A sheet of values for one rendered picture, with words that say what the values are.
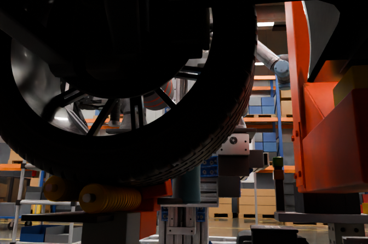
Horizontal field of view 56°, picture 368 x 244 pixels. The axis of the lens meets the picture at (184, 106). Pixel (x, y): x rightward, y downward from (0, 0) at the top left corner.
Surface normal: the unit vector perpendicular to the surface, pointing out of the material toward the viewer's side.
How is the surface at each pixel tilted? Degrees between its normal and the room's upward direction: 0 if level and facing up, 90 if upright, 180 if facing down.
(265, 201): 90
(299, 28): 90
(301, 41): 90
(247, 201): 90
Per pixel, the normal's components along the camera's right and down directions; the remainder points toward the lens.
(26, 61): 0.98, -0.13
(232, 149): -0.10, -0.26
